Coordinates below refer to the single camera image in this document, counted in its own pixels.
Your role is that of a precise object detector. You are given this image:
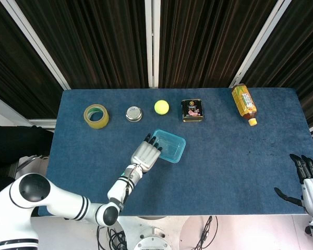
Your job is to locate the yellow packing tape roll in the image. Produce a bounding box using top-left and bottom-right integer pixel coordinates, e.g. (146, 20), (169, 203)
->
(83, 104), (110, 130)

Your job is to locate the metal chair armrest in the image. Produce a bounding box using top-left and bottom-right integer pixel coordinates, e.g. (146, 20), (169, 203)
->
(17, 155), (51, 172)

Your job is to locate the black luncheon meat can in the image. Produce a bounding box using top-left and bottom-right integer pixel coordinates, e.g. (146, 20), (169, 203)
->
(181, 98), (206, 123)

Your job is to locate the dark pleated curtain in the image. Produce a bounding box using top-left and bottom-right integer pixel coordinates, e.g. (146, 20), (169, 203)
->
(15, 0), (149, 90)
(0, 0), (64, 119)
(242, 0), (313, 128)
(158, 0), (278, 89)

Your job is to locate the thin black cable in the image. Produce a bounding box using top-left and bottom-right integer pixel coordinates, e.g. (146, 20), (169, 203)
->
(192, 215), (219, 250)

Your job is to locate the round silver tin can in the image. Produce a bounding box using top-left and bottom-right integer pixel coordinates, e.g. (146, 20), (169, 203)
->
(125, 106), (143, 122)

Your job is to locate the blue table mat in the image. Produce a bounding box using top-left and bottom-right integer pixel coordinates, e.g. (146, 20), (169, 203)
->
(38, 87), (312, 217)

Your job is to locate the yellow-green tennis ball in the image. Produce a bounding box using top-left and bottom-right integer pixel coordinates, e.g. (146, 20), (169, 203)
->
(154, 100), (170, 115)

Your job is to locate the grey round robot base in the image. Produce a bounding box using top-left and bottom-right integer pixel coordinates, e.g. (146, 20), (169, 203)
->
(133, 226), (177, 250)

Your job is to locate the blue container lid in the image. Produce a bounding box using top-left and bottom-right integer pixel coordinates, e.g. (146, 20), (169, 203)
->
(151, 129), (186, 164)

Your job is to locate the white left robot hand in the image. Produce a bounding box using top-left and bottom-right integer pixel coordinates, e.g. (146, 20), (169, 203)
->
(130, 133), (163, 174)

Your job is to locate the black cable bundle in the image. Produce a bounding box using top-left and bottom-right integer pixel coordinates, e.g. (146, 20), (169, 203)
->
(98, 225), (128, 250)

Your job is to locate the white frame post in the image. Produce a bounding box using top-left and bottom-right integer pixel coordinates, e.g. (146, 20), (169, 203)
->
(144, 0), (161, 88)
(0, 0), (71, 91)
(228, 0), (288, 89)

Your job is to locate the tea bottle with yellow cap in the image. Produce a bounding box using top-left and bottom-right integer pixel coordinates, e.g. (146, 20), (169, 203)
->
(231, 83), (258, 127)

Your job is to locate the person in black clothes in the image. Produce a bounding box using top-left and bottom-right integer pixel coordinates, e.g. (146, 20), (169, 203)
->
(0, 124), (54, 218)

